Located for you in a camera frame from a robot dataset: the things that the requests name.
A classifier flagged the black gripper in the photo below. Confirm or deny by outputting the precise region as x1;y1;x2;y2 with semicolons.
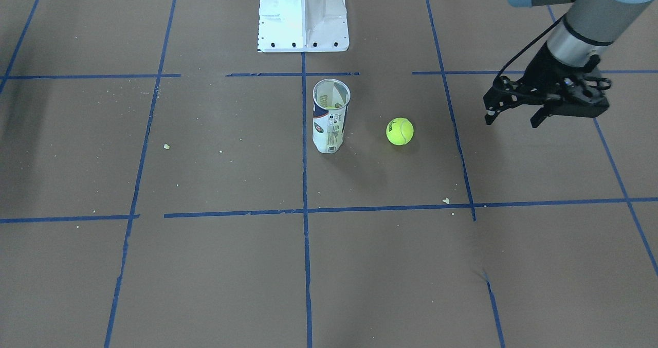
483;44;599;129

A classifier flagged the yellow tennis ball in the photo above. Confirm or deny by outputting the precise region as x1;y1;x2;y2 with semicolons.
386;118;414;146

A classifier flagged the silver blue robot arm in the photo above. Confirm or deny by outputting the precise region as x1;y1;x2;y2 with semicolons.
483;0;655;128

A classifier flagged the white tennis ball can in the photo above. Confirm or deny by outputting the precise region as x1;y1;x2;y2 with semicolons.
312;79;352;154

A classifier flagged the brown paper table cover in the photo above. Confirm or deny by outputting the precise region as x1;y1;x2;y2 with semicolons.
2;0;656;347

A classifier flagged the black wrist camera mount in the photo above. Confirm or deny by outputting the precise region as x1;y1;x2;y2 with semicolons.
553;73;612;118

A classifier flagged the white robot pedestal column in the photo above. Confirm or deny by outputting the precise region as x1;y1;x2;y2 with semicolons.
257;0;350;53

